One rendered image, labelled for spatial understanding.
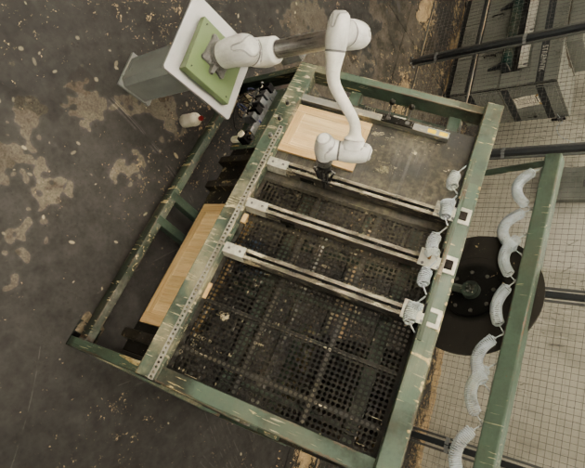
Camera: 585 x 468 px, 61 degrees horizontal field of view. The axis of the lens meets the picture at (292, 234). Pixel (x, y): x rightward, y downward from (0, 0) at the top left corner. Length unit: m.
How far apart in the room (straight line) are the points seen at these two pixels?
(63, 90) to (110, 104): 0.30
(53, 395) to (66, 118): 1.65
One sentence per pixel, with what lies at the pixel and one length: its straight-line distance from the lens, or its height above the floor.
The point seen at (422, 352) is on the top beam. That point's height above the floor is 1.92.
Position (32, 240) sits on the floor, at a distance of 3.18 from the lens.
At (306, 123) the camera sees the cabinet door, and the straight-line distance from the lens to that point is 3.18.
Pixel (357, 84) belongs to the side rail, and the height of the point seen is 1.15.
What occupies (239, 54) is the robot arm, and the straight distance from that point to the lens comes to 2.78.
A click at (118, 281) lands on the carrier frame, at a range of 3.24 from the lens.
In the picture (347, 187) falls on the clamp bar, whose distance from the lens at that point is 2.83.
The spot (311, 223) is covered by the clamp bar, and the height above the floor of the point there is 1.26.
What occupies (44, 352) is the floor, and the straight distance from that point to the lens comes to 3.30.
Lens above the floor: 2.96
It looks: 41 degrees down
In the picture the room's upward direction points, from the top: 93 degrees clockwise
